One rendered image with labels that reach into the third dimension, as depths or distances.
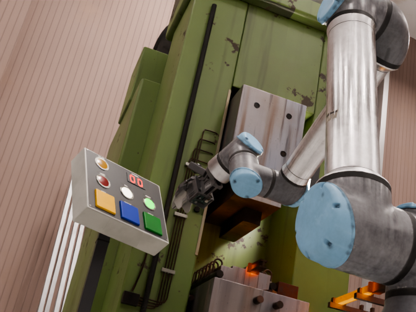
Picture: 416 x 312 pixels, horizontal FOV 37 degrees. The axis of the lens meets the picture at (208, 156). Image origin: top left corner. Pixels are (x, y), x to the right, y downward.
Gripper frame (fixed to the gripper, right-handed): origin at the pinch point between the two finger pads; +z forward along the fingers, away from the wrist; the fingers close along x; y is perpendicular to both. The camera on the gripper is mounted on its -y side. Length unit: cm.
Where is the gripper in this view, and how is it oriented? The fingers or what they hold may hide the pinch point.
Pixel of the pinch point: (174, 203)
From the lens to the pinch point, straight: 207.2
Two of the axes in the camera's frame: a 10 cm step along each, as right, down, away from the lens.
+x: 7.2, 4.2, 5.6
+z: -6.8, 6.0, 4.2
